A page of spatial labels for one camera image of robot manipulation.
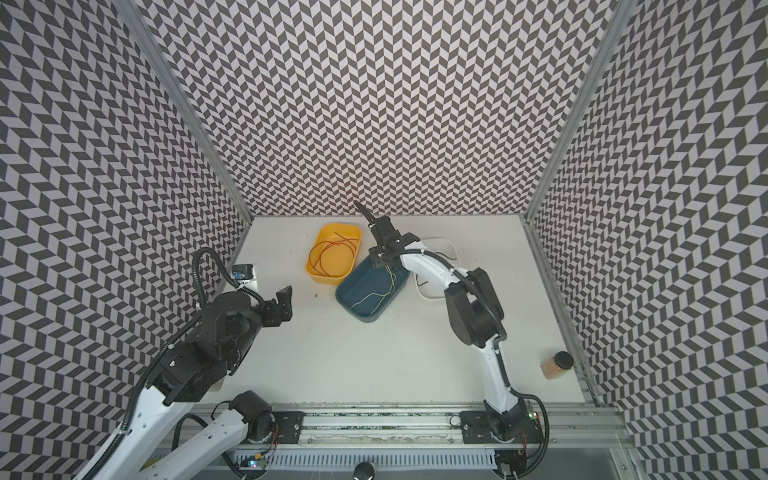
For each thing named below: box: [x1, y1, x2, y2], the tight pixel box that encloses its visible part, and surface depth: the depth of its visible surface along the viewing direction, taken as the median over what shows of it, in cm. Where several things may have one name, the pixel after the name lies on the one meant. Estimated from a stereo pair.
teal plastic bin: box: [335, 254, 410, 323], surface depth 96 cm
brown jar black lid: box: [540, 351, 574, 380], surface depth 77 cm
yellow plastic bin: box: [306, 223, 363, 285], surface depth 107 cm
